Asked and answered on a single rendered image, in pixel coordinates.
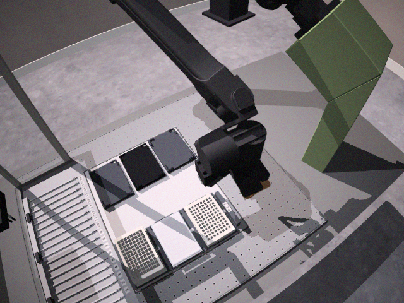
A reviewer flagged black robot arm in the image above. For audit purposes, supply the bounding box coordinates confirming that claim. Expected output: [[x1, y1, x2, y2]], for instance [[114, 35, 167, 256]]
[[109, 0, 341, 187]]

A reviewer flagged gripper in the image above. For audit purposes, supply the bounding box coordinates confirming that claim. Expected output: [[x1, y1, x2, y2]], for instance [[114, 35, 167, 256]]
[[229, 155, 271, 199]]

